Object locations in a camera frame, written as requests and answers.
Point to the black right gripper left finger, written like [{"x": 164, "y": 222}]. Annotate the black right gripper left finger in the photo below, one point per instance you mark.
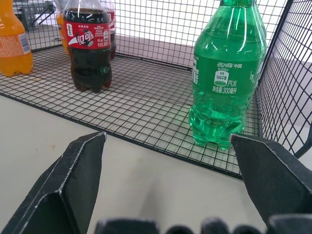
[{"x": 61, "y": 185}]

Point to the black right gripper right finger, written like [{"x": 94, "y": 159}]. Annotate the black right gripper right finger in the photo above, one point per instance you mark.
[{"x": 270, "y": 180}]

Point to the green soda bottle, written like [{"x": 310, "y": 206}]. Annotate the green soda bottle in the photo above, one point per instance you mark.
[
  {"x": 260, "y": 22},
  {"x": 224, "y": 80}
]

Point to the red label cola bottle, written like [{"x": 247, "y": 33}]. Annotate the red label cola bottle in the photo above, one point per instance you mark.
[
  {"x": 89, "y": 48},
  {"x": 112, "y": 26}
]

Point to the orange soda bottle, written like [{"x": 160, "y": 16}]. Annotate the orange soda bottle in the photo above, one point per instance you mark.
[
  {"x": 62, "y": 31},
  {"x": 13, "y": 41}
]

